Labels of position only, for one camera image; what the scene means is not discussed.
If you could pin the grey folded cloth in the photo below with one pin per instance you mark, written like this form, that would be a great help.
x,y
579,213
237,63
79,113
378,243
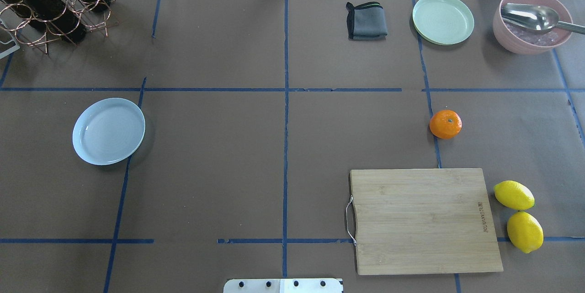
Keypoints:
x,y
366,22

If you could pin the bamboo cutting board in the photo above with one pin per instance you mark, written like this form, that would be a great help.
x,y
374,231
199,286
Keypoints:
x,y
423,221

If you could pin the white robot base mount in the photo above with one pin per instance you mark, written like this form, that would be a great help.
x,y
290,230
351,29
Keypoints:
x,y
284,285

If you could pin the copper wire bottle rack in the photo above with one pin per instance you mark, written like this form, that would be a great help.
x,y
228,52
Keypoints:
x,y
37,23

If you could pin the upper yellow lemon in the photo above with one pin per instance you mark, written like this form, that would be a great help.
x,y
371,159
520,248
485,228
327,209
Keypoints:
x,y
514,195

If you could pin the dark green wine bottle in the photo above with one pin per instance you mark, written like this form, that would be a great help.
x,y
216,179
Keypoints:
x,y
59,19

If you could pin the yellow lemon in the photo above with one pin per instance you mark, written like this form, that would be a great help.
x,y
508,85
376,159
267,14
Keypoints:
x,y
525,232
514,195

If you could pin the pink bowl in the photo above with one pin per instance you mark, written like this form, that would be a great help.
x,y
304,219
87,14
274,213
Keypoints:
x,y
524,42

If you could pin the light green plate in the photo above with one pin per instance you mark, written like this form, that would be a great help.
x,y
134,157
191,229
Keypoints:
x,y
443,22

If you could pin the light blue plate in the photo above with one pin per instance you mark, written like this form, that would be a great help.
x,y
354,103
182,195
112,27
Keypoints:
x,y
108,131

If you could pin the lower yellow lemon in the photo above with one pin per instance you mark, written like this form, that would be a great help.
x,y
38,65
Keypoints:
x,y
525,232

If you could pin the orange mandarin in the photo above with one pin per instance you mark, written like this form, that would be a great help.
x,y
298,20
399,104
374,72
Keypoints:
x,y
445,124

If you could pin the metal ladle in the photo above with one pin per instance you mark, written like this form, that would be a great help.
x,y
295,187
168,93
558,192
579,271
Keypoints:
x,y
537,18

